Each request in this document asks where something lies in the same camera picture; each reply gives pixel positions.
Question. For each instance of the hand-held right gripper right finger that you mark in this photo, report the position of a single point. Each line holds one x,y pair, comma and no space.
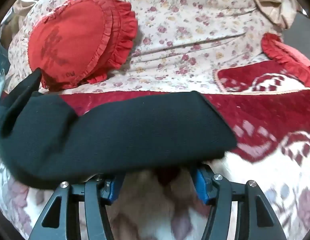
201,185

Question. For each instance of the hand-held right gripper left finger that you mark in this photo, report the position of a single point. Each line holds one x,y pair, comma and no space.
112,188

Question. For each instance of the black pants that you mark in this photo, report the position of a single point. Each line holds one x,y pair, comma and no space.
119,135

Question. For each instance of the red and white patterned blanket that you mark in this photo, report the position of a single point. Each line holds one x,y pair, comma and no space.
257,120

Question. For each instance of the round red ruffled pillow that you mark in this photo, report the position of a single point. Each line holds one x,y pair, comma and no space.
74,42

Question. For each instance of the floral quilt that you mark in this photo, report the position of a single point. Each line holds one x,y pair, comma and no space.
195,30

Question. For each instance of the red satin ruffled pillow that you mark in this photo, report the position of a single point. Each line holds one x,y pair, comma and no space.
293,55

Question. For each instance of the beige cloth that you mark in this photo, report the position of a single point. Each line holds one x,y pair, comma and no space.
277,6

